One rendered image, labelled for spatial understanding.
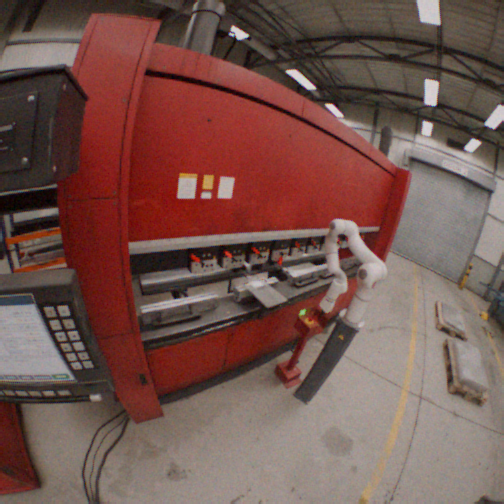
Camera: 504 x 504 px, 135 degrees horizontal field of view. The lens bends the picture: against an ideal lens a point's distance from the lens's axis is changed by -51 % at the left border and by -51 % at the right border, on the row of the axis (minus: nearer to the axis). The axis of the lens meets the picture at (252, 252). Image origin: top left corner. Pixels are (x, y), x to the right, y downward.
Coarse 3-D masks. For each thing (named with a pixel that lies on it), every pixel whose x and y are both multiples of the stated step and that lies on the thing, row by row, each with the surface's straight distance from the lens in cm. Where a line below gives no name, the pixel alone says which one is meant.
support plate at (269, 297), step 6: (264, 282) 158; (246, 288) 148; (252, 288) 149; (264, 288) 152; (270, 288) 153; (258, 294) 144; (264, 294) 145; (270, 294) 147; (276, 294) 148; (264, 300) 140; (270, 300) 141; (276, 300) 142; (282, 300) 144; (270, 306) 136
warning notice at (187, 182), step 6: (180, 174) 100; (186, 174) 101; (192, 174) 102; (180, 180) 100; (186, 180) 101; (192, 180) 102; (180, 186) 101; (186, 186) 102; (192, 186) 103; (180, 192) 101; (186, 192) 102; (192, 192) 103
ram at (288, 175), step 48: (144, 96) 98; (192, 96) 103; (144, 144) 96; (192, 144) 101; (240, 144) 113; (288, 144) 134; (336, 144) 175; (144, 192) 97; (240, 192) 116; (288, 192) 140; (336, 192) 186; (384, 192) 298; (144, 240) 104; (240, 240) 126
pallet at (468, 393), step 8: (448, 344) 415; (448, 360) 389; (448, 368) 386; (456, 368) 376; (448, 376) 371; (456, 376) 360; (448, 384) 356; (456, 384) 347; (448, 392) 348; (464, 392) 357; (472, 392) 367; (480, 392) 390; (480, 400) 391
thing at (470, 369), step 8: (456, 344) 409; (464, 344) 427; (456, 352) 397; (464, 352) 403; (472, 352) 425; (456, 360) 386; (464, 360) 383; (472, 360) 403; (480, 360) 426; (464, 368) 365; (472, 368) 384; (480, 368) 405; (464, 376) 350; (472, 376) 367; (480, 376) 387; (464, 384) 361; (472, 384) 365; (480, 384) 373; (488, 384) 391
